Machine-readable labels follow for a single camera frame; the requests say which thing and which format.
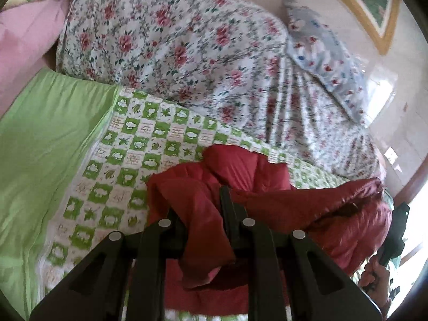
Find red puffer jacket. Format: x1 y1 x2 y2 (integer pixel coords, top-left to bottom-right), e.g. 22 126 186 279
147 145 392 315

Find right hand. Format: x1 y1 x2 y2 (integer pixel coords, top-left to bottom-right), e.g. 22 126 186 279
358 255 391 318

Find green checkered bed sheet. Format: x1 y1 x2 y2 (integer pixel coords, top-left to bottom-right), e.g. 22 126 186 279
1 69 346 318

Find grey floral pillow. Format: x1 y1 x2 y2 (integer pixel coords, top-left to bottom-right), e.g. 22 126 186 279
282 0 369 126

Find rose floral folded quilt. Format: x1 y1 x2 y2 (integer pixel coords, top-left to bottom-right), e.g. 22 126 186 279
56 0 381 180

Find gold framed landscape painting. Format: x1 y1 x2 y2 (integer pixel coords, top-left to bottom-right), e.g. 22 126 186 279
340 0 400 55

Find pink blanket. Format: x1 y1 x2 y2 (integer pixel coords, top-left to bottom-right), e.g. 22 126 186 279
1 0 70 114

